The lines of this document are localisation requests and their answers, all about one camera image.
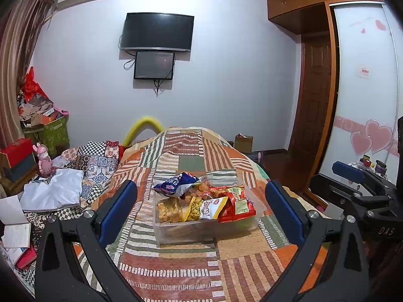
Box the white sliding wardrobe door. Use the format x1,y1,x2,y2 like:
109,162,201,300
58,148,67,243
304,2,403,202

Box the red book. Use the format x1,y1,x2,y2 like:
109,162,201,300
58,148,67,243
15,245,38,269

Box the small cardboard box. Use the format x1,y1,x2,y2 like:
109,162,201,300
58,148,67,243
233,133,254,152

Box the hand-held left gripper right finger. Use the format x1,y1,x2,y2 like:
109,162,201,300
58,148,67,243
261,181,375,302

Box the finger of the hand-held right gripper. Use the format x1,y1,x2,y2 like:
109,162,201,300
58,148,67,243
310,174,367,211
333,160,394,197

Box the grey flat box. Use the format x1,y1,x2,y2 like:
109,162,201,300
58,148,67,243
3,154,37,181

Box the small black wall monitor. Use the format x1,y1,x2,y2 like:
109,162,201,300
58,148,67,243
134,51,176,80

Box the open white notebook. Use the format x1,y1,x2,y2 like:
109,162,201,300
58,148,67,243
0,195,32,249

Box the pink heart stickers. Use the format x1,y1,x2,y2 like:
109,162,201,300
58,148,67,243
350,120,393,156

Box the yellow foam tube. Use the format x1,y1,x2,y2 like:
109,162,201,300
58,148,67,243
123,117,166,147

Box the clear plastic storage bin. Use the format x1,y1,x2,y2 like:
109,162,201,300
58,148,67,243
153,170,266,246

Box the striped patchwork quilt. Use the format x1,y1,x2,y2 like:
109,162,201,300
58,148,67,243
47,127,334,302

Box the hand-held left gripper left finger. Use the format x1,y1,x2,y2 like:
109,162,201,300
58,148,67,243
35,179,145,302

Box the black wall television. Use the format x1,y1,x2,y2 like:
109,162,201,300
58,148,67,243
120,13,195,52

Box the white crumpled cloth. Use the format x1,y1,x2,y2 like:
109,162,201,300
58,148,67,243
21,168,85,212

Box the red flat box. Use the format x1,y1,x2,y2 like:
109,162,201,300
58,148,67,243
0,138,33,169

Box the white cluttered cabinet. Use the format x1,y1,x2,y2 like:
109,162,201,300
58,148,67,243
346,154,389,183

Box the brown wooden door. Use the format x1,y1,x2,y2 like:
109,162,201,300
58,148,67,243
288,34,336,172

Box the pile of snack packets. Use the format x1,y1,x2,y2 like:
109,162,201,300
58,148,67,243
153,171,256,224

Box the pile of papers and boxes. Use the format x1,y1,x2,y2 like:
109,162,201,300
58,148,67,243
17,90,70,129

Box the checkered patchwork quilt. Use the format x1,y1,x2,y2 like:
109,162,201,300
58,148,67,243
19,140,125,290

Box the striped brown curtain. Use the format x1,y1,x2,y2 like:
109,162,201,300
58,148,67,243
0,0,59,152

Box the pink rabbit figure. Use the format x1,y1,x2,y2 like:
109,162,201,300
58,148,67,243
32,143,56,178

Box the red plastic bag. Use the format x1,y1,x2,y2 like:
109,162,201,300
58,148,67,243
21,67,48,101

